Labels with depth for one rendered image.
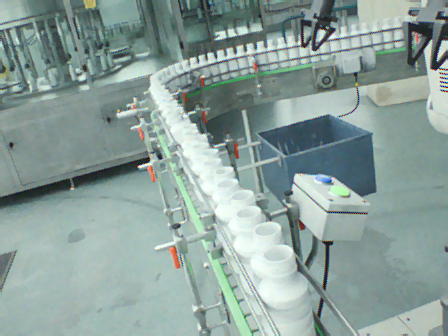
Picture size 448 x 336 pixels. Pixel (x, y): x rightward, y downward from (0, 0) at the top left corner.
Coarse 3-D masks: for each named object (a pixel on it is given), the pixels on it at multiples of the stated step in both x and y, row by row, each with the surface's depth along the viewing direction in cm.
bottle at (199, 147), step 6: (198, 144) 97; (204, 144) 97; (192, 150) 96; (198, 150) 94; (198, 156) 94; (198, 162) 95; (192, 168) 96; (198, 168) 95; (198, 174) 95; (198, 180) 95; (198, 192) 98; (204, 204) 97
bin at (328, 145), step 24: (312, 120) 171; (336, 120) 167; (264, 144) 159; (288, 144) 172; (312, 144) 174; (336, 144) 142; (360, 144) 144; (240, 168) 142; (264, 168) 168; (288, 168) 140; (312, 168) 142; (336, 168) 145; (360, 168) 147; (264, 192) 170; (360, 192) 150
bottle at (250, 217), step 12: (240, 216) 64; (252, 216) 64; (240, 228) 62; (252, 228) 61; (240, 240) 63; (252, 240) 62; (240, 252) 62; (252, 252) 61; (240, 276) 66; (252, 276) 63; (252, 300) 65
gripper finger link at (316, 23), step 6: (306, 12) 118; (306, 18) 117; (312, 18) 114; (318, 18) 115; (312, 24) 114; (318, 24) 113; (324, 24) 114; (330, 24) 114; (312, 30) 115; (324, 30) 115; (330, 30) 115; (312, 36) 116; (324, 36) 117; (312, 42) 116; (318, 42) 117; (312, 48) 117; (318, 48) 118
